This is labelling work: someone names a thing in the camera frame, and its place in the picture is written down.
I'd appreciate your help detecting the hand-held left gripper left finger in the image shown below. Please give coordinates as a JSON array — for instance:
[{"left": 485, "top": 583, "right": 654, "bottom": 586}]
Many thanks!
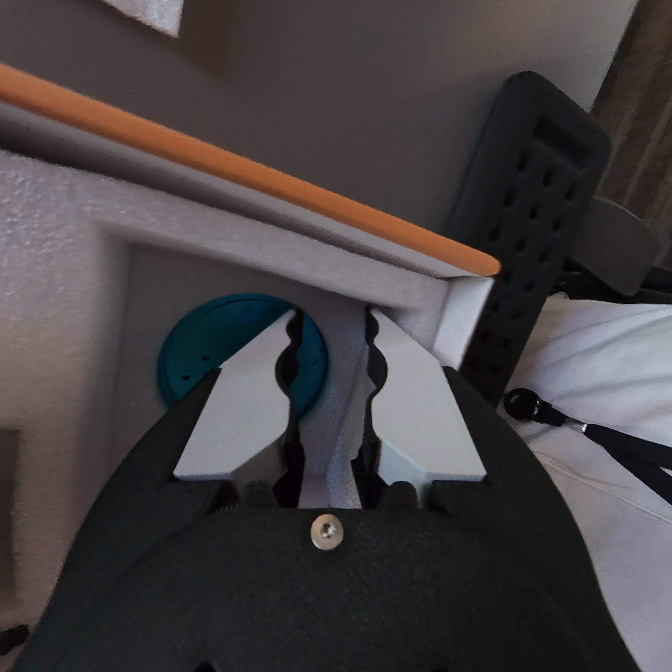
[{"left": 172, "top": 310, "right": 305, "bottom": 486}]

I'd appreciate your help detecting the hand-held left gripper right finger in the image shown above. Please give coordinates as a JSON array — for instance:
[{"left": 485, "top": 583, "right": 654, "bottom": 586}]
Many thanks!
[{"left": 362, "top": 307, "right": 486, "bottom": 505}]

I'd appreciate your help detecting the teal round metal plate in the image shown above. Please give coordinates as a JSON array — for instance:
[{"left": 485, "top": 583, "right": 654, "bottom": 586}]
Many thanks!
[{"left": 156, "top": 294, "right": 330, "bottom": 421}]

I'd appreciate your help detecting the white foam insert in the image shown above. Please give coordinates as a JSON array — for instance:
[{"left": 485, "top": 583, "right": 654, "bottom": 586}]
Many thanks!
[{"left": 0, "top": 149, "right": 452, "bottom": 625}]

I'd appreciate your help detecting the white foam sheet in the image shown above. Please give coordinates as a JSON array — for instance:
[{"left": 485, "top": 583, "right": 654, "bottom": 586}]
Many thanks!
[{"left": 100, "top": 0, "right": 184, "bottom": 39}]

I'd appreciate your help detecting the black perforated panel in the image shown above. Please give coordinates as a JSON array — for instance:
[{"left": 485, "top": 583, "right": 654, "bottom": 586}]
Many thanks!
[{"left": 446, "top": 71, "right": 612, "bottom": 407}]

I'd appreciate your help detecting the black neck strap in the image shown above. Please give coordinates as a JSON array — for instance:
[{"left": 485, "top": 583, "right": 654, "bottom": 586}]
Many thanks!
[{"left": 503, "top": 387, "right": 672, "bottom": 506}]

